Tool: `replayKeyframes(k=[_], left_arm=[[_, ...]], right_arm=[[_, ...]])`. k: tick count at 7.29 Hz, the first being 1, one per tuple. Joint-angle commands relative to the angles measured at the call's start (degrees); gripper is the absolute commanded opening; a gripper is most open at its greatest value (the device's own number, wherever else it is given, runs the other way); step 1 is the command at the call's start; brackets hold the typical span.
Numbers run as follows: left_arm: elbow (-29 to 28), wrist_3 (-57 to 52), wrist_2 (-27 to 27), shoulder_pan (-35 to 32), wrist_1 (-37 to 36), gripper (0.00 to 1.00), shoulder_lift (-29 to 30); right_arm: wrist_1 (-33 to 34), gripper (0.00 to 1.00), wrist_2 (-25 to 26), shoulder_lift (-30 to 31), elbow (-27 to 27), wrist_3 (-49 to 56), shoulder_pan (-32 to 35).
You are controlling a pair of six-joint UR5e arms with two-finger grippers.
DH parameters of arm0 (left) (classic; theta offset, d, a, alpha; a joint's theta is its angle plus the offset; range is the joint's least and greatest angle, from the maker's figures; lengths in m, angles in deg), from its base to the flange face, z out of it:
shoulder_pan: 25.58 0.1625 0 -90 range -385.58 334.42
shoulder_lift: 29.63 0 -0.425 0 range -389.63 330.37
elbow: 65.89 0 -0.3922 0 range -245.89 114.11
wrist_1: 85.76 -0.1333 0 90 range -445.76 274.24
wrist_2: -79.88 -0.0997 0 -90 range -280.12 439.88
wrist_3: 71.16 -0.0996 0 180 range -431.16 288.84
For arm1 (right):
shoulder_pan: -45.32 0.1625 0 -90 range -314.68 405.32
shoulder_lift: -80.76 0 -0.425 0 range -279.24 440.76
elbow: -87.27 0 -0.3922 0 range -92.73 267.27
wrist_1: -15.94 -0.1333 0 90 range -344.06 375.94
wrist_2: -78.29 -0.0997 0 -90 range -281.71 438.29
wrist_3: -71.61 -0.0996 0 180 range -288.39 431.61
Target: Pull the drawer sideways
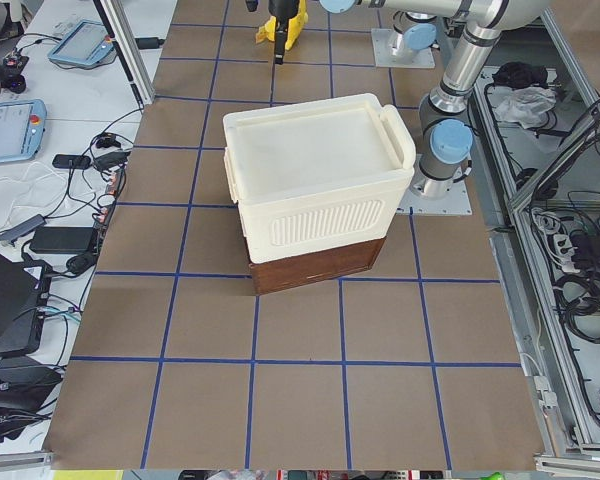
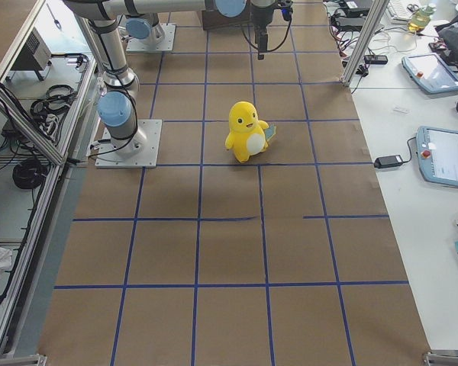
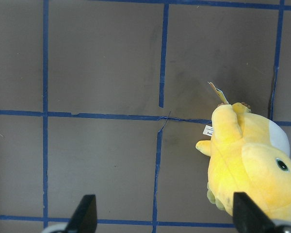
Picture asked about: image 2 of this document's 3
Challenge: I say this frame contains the yellow plush toy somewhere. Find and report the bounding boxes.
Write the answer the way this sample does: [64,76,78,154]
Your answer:
[224,101,276,163]

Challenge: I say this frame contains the grey control box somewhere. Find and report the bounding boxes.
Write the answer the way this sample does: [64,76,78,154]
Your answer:
[11,27,52,81]

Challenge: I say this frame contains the near blue teach pendant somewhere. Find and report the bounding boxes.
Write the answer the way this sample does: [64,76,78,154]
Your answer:
[416,126,458,188]

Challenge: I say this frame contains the black power adapter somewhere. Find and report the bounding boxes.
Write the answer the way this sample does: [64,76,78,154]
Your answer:
[373,154,404,169]

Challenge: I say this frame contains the yellow liquid bottle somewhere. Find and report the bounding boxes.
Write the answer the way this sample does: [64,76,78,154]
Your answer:
[407,3,437,34]

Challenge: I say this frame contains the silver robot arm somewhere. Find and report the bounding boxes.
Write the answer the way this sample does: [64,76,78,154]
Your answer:
[125,13,165,44]
[64,1,247,156]

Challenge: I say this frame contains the blue teach pendant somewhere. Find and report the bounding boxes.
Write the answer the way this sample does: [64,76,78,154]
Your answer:
[402,53,458,95]
[416,126,458,188]

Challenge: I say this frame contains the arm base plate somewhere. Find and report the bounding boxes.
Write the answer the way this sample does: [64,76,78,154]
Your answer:
[95,119,163,169]
[126,19,176,53]

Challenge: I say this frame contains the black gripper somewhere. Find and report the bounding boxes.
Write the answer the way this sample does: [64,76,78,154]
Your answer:
[250,0,272,60]

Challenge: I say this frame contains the far blue teach pendant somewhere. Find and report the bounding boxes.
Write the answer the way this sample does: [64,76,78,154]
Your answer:
[402,53,458,95]

